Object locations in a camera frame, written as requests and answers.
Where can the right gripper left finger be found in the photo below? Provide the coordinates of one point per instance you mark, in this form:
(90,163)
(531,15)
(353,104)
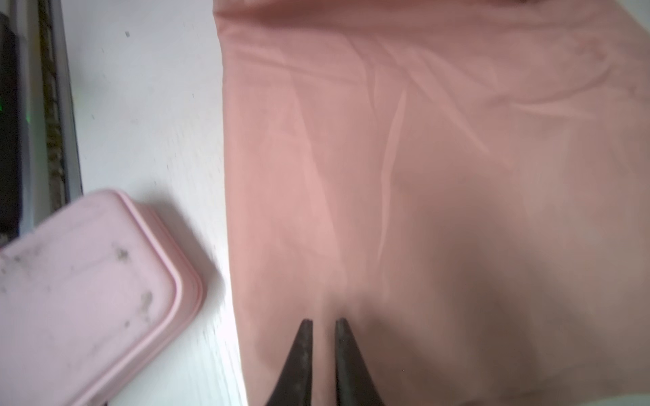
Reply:
(294,385)

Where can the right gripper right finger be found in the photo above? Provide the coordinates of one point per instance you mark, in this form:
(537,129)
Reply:
(354,384)

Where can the pink shorts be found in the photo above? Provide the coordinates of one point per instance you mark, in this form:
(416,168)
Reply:
(466,182)

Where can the pink tray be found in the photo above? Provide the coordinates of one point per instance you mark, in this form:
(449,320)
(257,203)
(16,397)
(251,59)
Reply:
(88,299)

